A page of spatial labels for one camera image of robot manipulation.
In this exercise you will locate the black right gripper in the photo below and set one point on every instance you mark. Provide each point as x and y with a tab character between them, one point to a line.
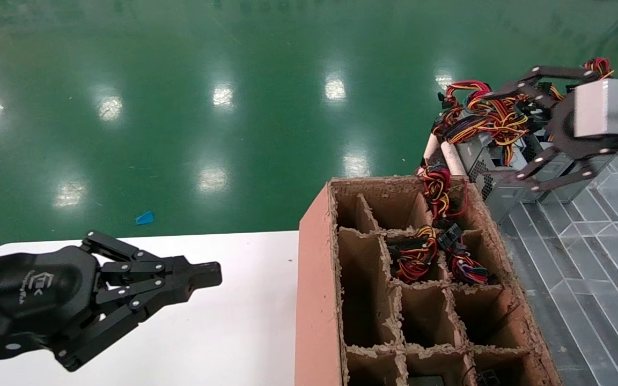
564	128

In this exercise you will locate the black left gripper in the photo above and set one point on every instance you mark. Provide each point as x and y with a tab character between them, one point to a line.
24	300

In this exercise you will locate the blue scrap of plastic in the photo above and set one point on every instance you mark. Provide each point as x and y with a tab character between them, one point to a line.
146	218

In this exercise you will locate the pinkish white tube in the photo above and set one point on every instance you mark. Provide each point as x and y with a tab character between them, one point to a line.
430	149
453	158

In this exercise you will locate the brown cardboard box with dividers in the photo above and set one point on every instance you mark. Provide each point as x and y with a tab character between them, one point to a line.
317	300

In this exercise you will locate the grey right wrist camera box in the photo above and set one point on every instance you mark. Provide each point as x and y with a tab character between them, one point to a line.
615	107

